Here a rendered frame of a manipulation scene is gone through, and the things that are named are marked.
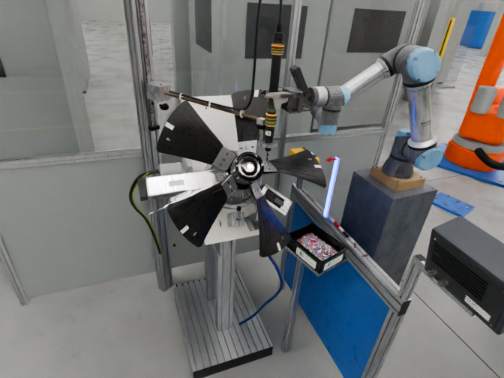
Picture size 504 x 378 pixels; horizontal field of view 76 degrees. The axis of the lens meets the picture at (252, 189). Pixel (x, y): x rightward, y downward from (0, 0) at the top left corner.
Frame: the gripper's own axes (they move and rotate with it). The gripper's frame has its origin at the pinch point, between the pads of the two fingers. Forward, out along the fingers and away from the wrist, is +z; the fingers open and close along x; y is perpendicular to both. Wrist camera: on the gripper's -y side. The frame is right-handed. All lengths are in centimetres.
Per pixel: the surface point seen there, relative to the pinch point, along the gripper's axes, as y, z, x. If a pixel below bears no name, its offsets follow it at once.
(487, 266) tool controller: 25, -33, -75
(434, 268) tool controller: 39, -35, -61
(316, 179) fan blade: 34.2, -22.4, -9.1
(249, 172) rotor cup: 28.5, 7.0, -6.9
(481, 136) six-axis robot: 99, -360, 140
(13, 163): 51, 104, 70
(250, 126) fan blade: 16.4, 0.9, 10.0
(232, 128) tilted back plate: 25.6, 1.0, 32.3
